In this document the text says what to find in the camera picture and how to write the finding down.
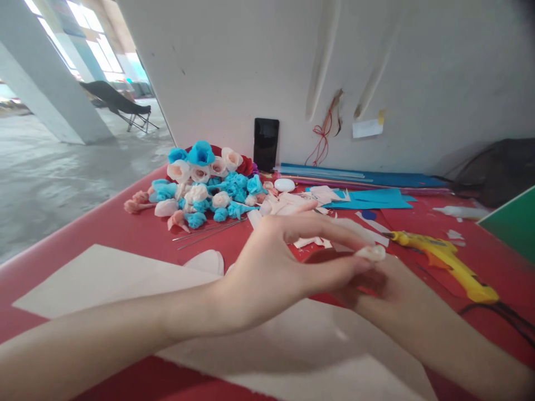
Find small pink paper rosebud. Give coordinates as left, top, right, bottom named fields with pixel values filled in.
left=355, top=245, right=387, bottom=265

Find person's left hand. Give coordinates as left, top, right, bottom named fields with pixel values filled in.
left=216, top=202, right=373, bottom=334

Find pile of paper flowers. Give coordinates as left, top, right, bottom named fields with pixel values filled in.
left=124, top=140, right=276, bottom=233

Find green board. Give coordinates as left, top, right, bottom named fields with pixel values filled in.
left=476, top=183, right=535, bottom=273

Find small white paper scraps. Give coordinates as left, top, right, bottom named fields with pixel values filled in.
left=444, top=228, right=467, bottom=248

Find red string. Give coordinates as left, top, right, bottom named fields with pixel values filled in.
left=304, top=99, right=336, bottom=168

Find window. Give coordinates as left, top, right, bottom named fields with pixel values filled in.
left=24, top=0, right=127, bottom=75

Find white paper note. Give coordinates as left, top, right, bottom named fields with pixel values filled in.
left=352, top=118, right=385, bottom=139

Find yellow glue gun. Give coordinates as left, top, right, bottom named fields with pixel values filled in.
left=385, top=230, right=500, bottom=305

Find person's left index finger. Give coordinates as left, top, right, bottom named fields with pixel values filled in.
left=288, top=224, right=372, bottom=253

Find white concrete pillar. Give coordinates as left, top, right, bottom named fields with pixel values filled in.
left=0, top=0, right=115, bottom=146

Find red paper sheet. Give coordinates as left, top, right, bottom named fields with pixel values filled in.
left=378, top=207, right=494, bottom=299

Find white paper strip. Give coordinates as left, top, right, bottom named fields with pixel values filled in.
left=355, top=211, right=395, bottom=248

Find black bag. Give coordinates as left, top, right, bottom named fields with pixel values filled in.
left=442, top=138, right=535, bottom=209

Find person's right fingers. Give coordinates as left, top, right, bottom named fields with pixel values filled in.
left=354, top=263, right=388, bottom=298

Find white glue bottle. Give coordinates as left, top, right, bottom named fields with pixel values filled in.
left=432, top=205, right=490, bottom=221

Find person's left middle finger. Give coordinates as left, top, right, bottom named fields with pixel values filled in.
left=263, top=202, right=320, bottom=228

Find black folding chair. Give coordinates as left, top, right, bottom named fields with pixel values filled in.
left=79, top=80, right=161, bottom=134

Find black glue gun cable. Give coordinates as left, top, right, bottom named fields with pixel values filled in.
left=458, top=301, right=535, bottom=348

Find person's right hand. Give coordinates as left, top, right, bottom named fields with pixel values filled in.
left=311, top=253, right=403, bottom=315

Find pile of pink paper scraps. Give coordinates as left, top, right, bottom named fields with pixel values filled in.
left=246, top=185, right=392, bottom=252

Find cut blue paper sheet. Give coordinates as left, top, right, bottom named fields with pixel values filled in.
left=305, top=187, right=419, bottom=210

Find person's left thumb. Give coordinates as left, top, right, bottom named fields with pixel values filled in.
left=299, top=255, right=373, bottom=298

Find bundle of metal wires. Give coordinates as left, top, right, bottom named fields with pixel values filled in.
left=173, top=218, right=252, bottom=252

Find large pale pink paper sheet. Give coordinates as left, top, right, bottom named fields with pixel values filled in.
left=11, top=243, right=439, bottom=401

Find black smartphone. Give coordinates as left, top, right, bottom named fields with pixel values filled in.
left=254, top=118, right=280, bottom=173

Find stack of blue paper sheets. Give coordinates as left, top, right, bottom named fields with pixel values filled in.
left=280, top=162, right=450, bottom=189

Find pale pink petal cutout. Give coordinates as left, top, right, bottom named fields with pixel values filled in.
left=180, top=249, right=226, bottom=278

